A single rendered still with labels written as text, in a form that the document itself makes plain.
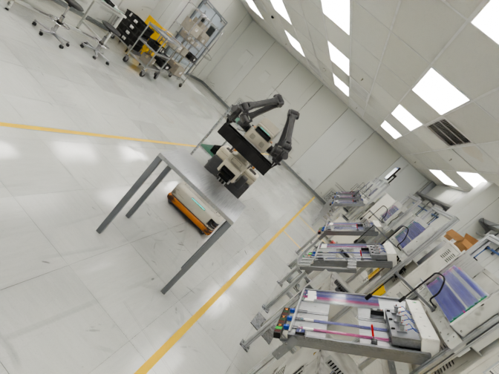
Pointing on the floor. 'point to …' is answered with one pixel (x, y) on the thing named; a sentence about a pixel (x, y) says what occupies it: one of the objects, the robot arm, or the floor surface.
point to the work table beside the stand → (226, 202)
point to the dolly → (132, 32)
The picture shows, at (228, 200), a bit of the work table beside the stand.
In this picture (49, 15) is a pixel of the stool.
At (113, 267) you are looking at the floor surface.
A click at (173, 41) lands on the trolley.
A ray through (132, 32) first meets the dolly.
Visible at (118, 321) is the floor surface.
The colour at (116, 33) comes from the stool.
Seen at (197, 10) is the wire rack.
